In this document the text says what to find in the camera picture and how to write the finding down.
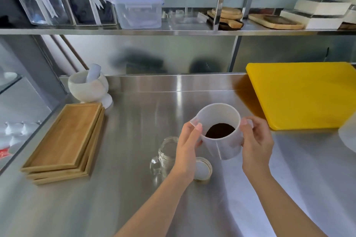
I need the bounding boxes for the clear glass jar with handle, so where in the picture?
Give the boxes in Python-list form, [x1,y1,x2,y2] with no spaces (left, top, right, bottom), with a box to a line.
[149,137,180,179]

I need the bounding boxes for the group of white porcelain tableware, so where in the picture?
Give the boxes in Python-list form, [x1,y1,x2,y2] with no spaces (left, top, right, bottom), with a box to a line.
[0,120,42,162]

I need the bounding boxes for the stainless steel shelf rack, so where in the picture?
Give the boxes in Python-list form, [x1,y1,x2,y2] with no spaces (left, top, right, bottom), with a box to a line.
[0,0,356,75]

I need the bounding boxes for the white translucent plastic container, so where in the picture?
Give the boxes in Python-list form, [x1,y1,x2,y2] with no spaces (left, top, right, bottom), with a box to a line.
[338,114,356,153]

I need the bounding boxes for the round light wooden board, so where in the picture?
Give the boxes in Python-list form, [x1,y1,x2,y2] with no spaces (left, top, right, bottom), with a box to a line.
[211,7,243,20]

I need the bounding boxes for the person's left forearm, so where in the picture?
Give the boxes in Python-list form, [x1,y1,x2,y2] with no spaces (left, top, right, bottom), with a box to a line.
[114,173,192,237]

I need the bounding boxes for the gold metal jar lid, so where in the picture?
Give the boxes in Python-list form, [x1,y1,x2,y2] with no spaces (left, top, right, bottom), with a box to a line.
[193,157,213,182]

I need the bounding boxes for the person's right hand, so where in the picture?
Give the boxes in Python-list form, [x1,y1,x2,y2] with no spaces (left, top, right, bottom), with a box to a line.
[240,117,274,179]

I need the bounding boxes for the light wooden oval tray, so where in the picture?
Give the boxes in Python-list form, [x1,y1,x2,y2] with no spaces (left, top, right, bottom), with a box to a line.
[248,13,306,30]

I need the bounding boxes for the dark wooden oval tray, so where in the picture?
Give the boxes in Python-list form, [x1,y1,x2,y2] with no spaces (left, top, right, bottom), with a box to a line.
[263,15,298,26]

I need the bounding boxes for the person's right forearm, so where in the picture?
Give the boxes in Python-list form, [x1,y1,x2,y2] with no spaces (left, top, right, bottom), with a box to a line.
[244,167,329,237]

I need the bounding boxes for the white marble pestle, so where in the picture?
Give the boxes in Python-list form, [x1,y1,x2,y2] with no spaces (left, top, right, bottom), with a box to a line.
[85,63,102,83]

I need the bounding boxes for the white flat box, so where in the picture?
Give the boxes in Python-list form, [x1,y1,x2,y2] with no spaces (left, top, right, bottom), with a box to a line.
[279,0,352,30]
[338,0,356,25]

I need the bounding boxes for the translucent plastic measuring cup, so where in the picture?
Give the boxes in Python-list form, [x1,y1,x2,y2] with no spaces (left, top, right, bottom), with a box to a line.
[190,103,254,161]

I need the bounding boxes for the person's left hand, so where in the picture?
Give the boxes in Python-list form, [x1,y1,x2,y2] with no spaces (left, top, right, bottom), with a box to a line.
[170,121,204,183]

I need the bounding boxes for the yellow plastic cutting board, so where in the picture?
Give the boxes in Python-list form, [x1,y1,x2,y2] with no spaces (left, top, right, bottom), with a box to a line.
[245,62,356,131]

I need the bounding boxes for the dark wooden board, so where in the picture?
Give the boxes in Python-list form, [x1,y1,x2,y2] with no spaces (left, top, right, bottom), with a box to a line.
[218,20,245,31]

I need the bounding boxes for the white marble mortar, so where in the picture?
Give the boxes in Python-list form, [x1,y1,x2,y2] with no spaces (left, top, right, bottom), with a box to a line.
[68,70,113,110]

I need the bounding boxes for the clear acrylic box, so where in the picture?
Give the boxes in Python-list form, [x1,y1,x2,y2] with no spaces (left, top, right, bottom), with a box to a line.
[162,7,208,24]

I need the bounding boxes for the clear plastic storage container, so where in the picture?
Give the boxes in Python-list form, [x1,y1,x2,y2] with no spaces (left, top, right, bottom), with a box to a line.
[111,0,165,30]

